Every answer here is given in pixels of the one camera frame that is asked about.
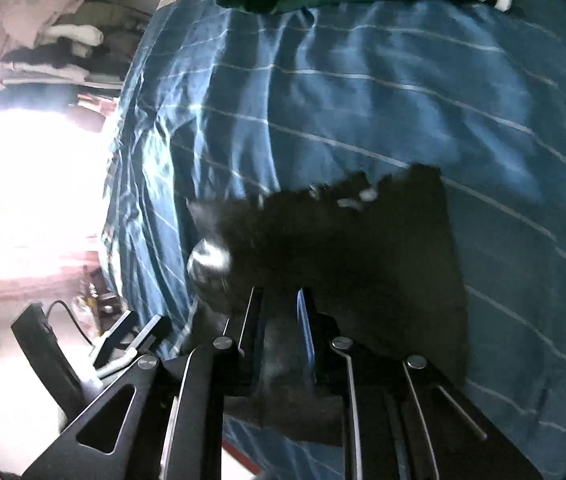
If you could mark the clothes rack with piled clothes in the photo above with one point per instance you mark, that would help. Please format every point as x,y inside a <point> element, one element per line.
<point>63,40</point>

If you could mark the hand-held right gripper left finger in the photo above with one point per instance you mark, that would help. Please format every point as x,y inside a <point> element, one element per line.
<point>255,320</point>

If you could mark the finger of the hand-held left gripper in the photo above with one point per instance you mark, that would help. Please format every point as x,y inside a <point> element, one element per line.
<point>113,335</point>
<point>148,335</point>

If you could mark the blue striped bed sheet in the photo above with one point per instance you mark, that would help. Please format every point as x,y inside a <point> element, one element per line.
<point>363,100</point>

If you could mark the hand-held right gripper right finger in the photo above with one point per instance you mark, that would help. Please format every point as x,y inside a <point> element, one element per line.
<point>305,325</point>

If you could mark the black power strip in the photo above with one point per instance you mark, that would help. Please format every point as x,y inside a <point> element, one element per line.
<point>48,355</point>

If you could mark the black leather jacket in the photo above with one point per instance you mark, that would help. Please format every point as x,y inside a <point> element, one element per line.
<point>363,260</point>

